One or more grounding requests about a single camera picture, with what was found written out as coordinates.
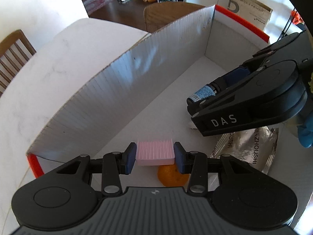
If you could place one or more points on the white cardboard box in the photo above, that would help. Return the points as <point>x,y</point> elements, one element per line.
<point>122,98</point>

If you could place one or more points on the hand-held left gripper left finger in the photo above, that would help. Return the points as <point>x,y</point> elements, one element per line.
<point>130,158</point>

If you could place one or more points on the orange mandarin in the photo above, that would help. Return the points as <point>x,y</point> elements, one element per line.
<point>171,177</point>

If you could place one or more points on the small blue label bottle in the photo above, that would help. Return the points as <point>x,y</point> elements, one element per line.
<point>203,93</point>

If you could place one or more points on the large brown cardboard carton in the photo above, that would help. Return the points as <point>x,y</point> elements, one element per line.
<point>251,7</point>

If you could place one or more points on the person's right hand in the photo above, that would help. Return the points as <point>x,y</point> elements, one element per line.
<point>305,134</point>

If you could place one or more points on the pink ribbed sponge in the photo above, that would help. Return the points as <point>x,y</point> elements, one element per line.
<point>155,153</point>

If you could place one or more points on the wooden slatted chair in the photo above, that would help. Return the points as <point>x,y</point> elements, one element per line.
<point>14,53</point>

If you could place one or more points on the wooden chair back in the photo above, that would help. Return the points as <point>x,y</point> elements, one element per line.
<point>168,14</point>

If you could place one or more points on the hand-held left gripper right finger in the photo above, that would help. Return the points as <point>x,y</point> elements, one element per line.
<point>179,158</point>

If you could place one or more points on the patterned red rug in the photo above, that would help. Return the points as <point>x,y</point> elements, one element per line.
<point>100,3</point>

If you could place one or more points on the silver foil packet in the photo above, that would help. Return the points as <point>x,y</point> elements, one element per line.
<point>244,149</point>

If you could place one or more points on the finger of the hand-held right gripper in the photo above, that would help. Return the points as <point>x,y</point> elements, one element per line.
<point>220,120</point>
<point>242,74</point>

